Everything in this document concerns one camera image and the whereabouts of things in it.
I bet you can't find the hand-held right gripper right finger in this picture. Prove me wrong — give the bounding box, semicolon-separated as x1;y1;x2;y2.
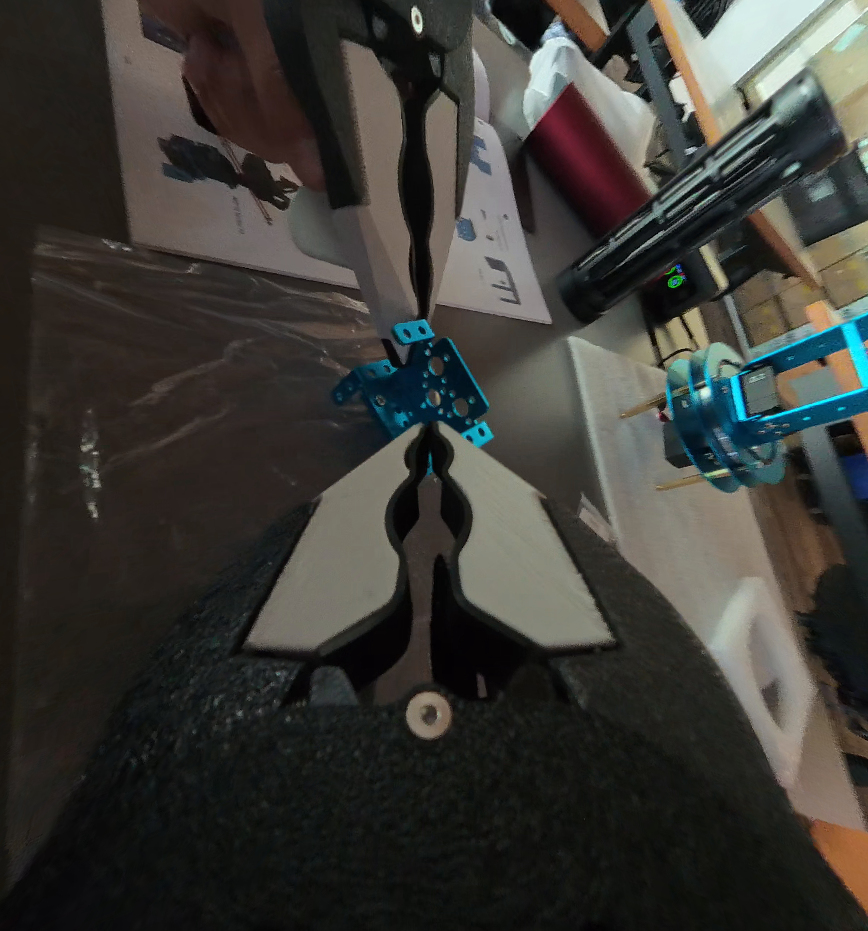
431;422;618;692

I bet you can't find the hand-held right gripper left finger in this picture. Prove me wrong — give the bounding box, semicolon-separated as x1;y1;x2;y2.
243;425;431;690

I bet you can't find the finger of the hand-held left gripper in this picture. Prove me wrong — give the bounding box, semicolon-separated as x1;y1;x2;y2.
330;40;435;366
418;89;471;314

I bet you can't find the blue metal bracket assembly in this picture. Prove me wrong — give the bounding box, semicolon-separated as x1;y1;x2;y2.
332;320;494;475

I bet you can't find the dark grey desk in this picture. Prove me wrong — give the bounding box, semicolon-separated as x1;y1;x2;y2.
0;0;868;931

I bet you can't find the person's left hand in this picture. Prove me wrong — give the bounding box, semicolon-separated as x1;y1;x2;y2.
139;0;327;192

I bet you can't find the white foam slab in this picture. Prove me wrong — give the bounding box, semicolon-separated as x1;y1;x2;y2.
565;335;868;830

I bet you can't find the dark red cloth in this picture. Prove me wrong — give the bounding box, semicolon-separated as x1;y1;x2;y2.
524;80;656;237

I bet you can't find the white instruction booklet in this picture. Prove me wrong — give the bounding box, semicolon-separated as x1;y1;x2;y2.
103;0;553;324

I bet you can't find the blue round metal plate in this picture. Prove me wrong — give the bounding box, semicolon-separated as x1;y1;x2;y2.
663;345;787;496

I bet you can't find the black ribbed cylinder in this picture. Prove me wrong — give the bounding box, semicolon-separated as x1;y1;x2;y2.
556;69;849;324

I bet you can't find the large clear plastic bag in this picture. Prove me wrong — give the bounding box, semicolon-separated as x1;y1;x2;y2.
27;225;406;539

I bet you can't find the small black display device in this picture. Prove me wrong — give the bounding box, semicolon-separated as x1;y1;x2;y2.
641;255;729;324

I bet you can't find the orange cardboard box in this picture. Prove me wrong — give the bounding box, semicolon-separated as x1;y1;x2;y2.
812;818;868;931

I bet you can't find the white foam frame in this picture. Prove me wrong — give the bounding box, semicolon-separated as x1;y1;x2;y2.
710;578;816;790

